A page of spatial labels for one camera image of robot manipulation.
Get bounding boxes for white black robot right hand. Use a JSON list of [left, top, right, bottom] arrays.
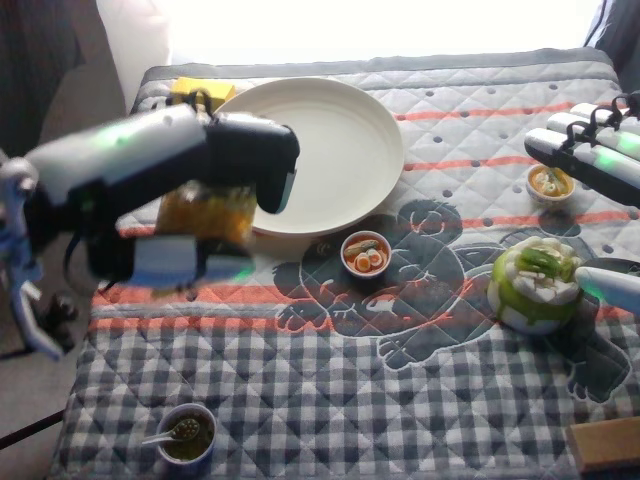
[[523, 92, 640, 317]]

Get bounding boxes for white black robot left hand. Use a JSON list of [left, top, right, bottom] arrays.
[[24, 102, 301, 294]]

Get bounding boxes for yellow food piece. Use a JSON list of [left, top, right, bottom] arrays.
[[155, 179, 257, 247]]

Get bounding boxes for green apple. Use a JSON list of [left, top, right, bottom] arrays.
[[487, 236, 586, 335]]

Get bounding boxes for cream round plate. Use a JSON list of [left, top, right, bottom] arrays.
[[212, 77, 405, 239]]

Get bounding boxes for small bowl with orange soup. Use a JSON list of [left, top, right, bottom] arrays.
[[525, 163, 575, 207]]

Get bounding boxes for yellow block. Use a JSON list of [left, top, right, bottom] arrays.
[[169, 77, 236, 114]]

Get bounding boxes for small bowl with egg halves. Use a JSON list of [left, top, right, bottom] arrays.
[[340, 230, 393, 280]]

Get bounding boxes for wooden block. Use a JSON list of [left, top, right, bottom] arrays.
[[566, 417, 640, 472]]

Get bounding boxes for grey quilt with bear print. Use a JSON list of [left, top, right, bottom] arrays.
[[59, 47, 640, 480]]

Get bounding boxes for small cup with green filling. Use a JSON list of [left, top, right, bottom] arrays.
[[141, 403, 217, 476]]

